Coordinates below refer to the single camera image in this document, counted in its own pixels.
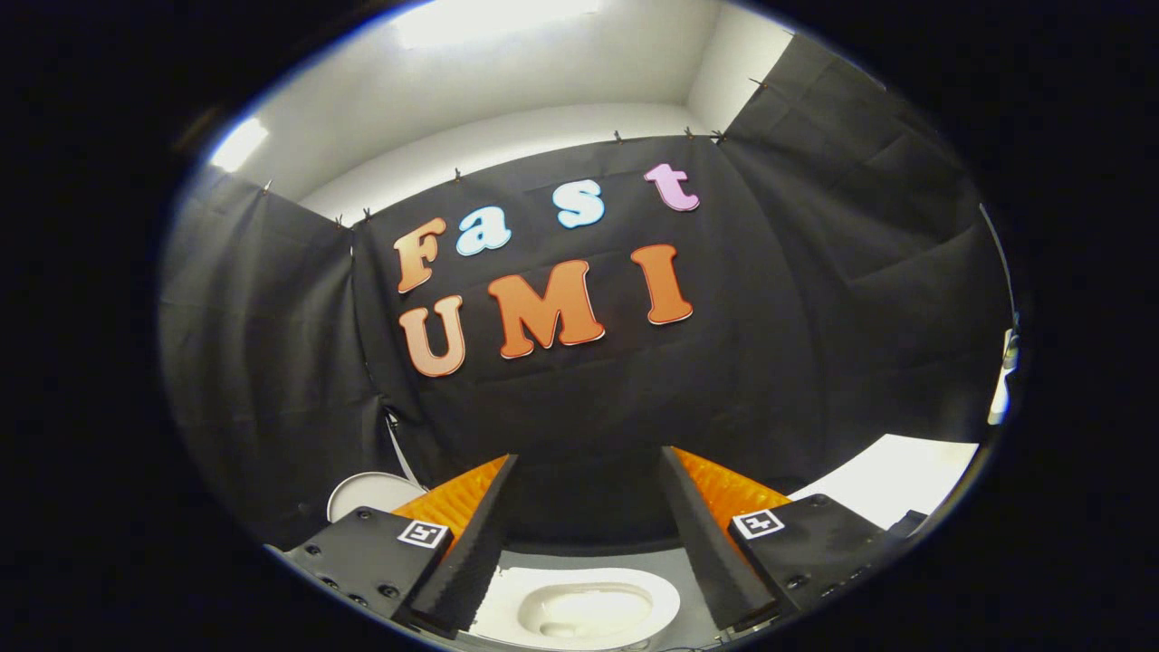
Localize black backdrop cloth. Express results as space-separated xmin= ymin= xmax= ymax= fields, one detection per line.
xmin=158 ymin=32 xmax=1015 ymax=553

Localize white toilet bowl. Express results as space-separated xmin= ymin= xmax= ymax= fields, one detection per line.
xmin=466 ymin=566 xmax=682 ymax=651

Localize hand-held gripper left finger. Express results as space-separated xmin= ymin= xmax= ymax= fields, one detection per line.
xmin=283 ymin=455 xmax=520 ymax=633

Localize white cable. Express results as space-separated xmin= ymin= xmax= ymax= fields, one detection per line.
xmin=385 ymin=412 xmax=422 ymax=490

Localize white drawer cabinet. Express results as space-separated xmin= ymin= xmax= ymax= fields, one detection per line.
xmin=788 ymin=435 xmax=981 ymax=532

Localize white toilet lid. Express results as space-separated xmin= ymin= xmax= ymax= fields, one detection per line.
xmin=326 ymin=472 xmax=426 ymax=524

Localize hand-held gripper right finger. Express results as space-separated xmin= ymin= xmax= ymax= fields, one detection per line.
xmin=659 ymin=446 xmax=906 ymax=635

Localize small ceiling light strip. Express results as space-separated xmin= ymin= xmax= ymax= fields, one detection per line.
xmin=210 ymin=118 xmax=270 ymax=173

